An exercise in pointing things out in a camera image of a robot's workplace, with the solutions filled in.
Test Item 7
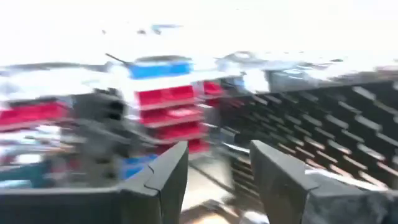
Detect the blue storage bin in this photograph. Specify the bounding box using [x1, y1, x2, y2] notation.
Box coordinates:
[128, 61, 194, 80]

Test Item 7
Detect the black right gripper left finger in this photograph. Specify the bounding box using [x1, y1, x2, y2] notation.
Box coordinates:
[0, 141, 190, 224]

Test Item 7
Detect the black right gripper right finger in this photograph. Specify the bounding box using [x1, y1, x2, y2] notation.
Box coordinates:
[250, 139, 398, 224]

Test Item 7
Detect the red storage bin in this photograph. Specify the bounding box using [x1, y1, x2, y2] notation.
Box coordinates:
[203, 81, 225, 96]
[0, 102, 70, 131]
[135, 85, 197, 110]
[139, 107, 205, 128]
[155, 139, 211, 156]
[152, 123, 208, 141]

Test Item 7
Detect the black perforated peg board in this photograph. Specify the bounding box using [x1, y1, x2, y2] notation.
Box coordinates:
[217, 80, 398, 193]

